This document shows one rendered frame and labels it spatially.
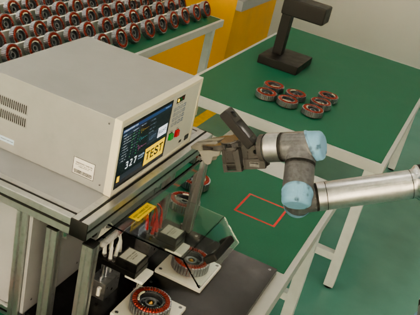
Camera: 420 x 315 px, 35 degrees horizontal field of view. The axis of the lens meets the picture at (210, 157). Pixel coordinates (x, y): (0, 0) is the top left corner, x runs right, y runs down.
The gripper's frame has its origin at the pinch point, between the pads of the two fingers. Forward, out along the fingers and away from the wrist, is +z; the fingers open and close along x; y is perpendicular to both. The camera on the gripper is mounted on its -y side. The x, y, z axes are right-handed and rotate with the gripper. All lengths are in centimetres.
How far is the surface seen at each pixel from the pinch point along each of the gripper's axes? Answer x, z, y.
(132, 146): -21.7, 5.1, -6.7
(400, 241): 217, -3, 132
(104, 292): -24.4, 22.3, 32.4
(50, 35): 118, 134, -25
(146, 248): -0.3, 23.0, 31.3
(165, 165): -4.1, 8.0, 4.4
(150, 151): -10.9, 7.4, -1.8
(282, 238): 45, -1, 49
